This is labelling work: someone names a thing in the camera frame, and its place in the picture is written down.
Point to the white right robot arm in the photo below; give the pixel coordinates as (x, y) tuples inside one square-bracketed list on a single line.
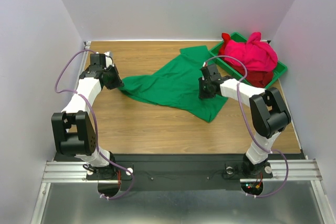
[(269, 113)]

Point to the green t shirt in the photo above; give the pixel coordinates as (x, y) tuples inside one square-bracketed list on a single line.
[(176, 85)]

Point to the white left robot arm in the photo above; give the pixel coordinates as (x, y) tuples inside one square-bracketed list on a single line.
[(75, 128)]

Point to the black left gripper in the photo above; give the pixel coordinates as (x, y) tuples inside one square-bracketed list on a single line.
[(118, 82)]

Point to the pink t shirt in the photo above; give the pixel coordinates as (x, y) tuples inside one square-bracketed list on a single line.
[(256, 55)]

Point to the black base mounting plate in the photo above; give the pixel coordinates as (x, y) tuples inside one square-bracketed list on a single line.
[(160, 172)]

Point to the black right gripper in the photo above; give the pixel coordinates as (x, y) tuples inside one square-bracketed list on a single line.
[(205, 91)]

